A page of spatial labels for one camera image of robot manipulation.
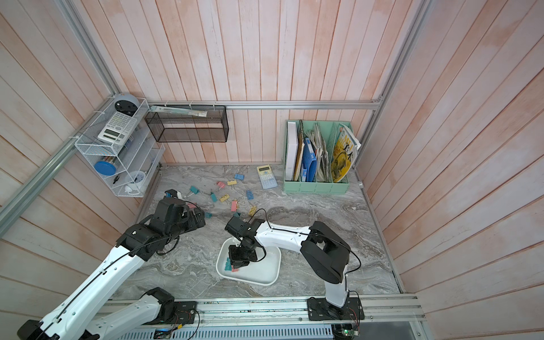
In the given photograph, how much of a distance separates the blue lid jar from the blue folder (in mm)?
779

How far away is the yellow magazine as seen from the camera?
3.18 ft

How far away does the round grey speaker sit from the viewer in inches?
32.0

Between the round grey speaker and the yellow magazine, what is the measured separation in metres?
0.90
